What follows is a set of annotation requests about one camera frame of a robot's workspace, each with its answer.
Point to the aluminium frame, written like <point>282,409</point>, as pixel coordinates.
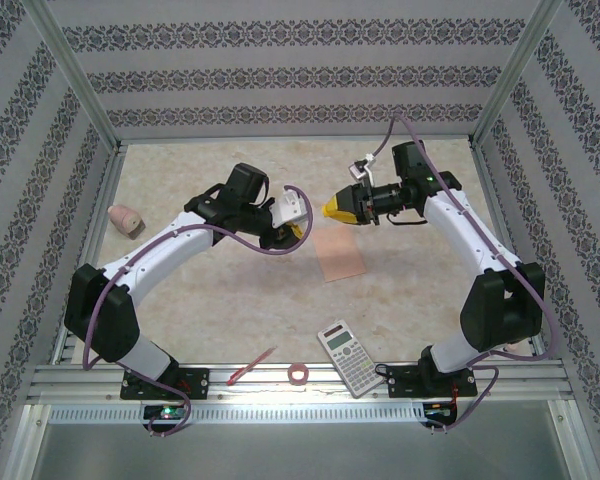
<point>80,377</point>

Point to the red pen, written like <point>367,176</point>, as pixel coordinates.
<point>250,367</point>

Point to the pink tape roll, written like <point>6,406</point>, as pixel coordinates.
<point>297,374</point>

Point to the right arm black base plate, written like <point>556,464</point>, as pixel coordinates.
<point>405,382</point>

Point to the pink pencil sharpener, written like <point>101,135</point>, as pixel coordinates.
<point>125,220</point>

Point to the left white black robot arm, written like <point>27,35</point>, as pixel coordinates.
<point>170,245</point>

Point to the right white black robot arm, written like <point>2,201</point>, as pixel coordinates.
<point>460,225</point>

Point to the white calculator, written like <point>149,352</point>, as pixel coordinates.
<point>350,357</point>

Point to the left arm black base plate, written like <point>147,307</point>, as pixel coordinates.
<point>197,382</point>

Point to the pink eraser block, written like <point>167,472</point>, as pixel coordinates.
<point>513,345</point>

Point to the grey metal panel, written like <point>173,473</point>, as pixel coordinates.
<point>300,455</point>

